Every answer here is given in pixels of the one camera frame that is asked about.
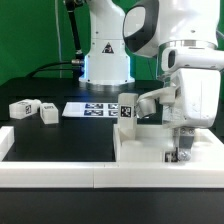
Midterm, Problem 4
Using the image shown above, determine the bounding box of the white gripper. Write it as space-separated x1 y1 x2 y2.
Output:
136 47 224 162

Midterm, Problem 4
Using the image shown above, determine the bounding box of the white square table top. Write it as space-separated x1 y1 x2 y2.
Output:
113 125 224 163

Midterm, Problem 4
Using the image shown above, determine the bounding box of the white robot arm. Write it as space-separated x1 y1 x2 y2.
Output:
79 0 224 161

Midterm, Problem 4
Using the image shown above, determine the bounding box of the white U-shaped obstacle fence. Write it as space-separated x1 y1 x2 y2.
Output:
0 126 224 188

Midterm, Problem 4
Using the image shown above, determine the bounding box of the white sheet with markers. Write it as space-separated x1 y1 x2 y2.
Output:
62 102 118 118

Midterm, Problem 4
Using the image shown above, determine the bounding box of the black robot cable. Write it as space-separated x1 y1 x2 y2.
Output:
25 0 86 79

